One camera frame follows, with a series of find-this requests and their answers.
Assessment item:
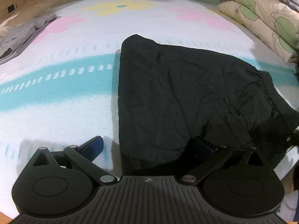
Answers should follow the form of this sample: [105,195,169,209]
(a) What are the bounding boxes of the floral folded quilt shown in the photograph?
[218,0,298,64]

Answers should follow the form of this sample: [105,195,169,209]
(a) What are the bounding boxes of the black pants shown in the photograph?
[118,35,298,175]

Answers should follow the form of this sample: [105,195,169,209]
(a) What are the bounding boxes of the folded grey garment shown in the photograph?
[1,13,57,64]

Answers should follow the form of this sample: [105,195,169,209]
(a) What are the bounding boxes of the beige pillow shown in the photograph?
[1,3,55,39]

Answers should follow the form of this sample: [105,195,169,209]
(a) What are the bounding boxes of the floral bed blanket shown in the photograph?
[1,0,298,218]

